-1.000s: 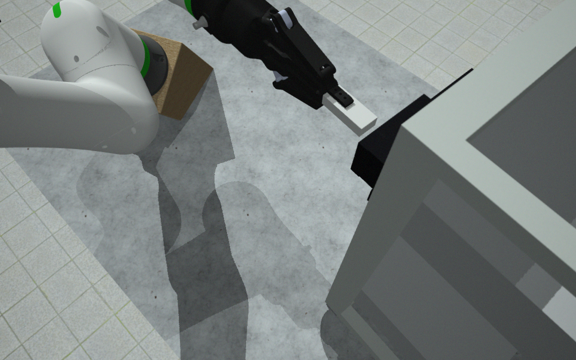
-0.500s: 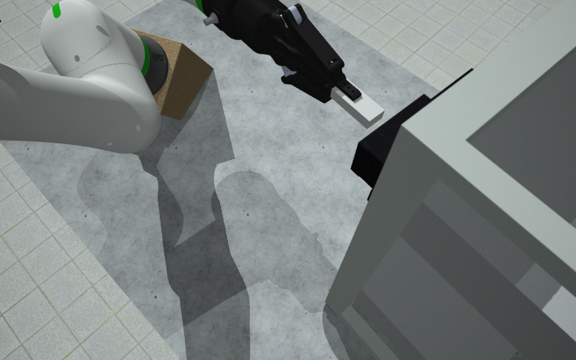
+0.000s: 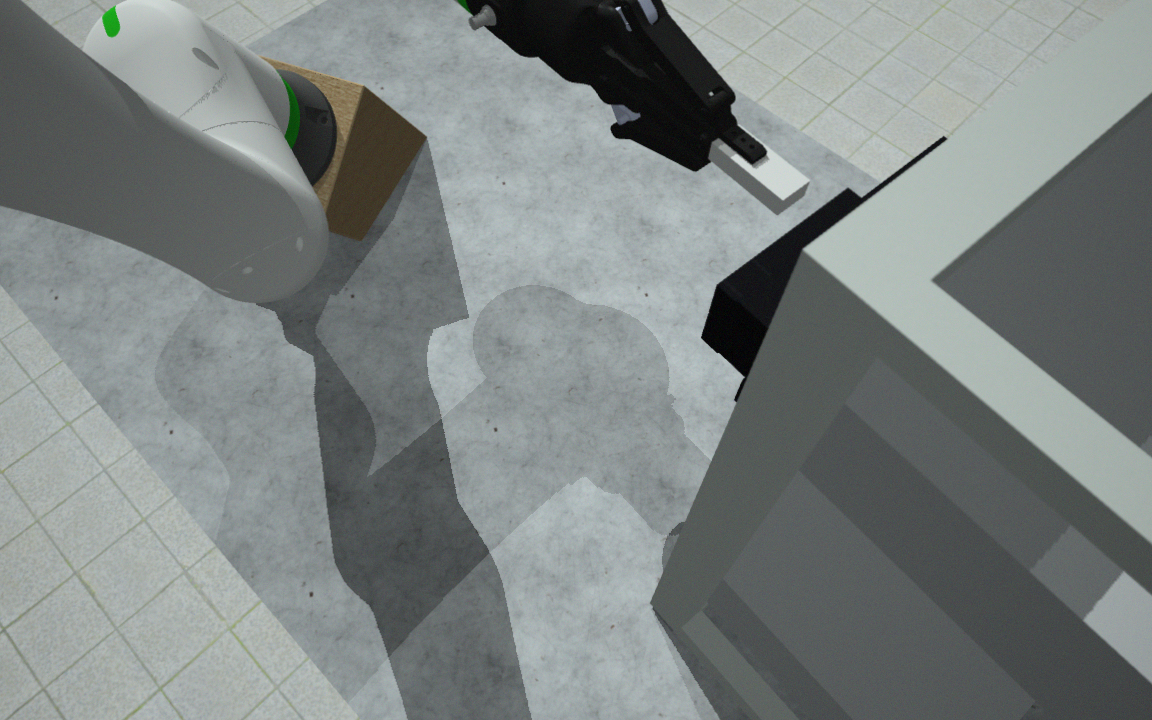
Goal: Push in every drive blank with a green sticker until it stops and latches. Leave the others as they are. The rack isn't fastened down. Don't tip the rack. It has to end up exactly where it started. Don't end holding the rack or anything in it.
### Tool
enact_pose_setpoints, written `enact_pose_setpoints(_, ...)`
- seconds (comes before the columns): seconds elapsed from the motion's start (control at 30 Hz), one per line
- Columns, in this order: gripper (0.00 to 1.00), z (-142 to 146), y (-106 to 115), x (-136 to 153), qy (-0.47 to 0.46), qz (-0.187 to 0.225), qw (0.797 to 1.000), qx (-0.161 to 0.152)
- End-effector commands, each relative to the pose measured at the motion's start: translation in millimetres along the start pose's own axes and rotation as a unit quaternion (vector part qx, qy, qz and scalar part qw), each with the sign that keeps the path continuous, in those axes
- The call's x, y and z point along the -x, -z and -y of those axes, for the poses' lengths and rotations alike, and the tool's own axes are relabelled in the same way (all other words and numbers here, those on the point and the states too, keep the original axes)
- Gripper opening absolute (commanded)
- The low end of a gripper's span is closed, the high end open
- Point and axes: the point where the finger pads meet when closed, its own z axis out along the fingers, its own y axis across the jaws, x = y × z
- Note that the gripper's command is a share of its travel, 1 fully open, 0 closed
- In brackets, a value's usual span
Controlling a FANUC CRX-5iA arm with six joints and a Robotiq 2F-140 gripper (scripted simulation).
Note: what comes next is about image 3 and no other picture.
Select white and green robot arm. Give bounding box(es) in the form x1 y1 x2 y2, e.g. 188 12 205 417
0 0 338 303

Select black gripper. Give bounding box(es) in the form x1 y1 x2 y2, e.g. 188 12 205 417
518 0 810 217

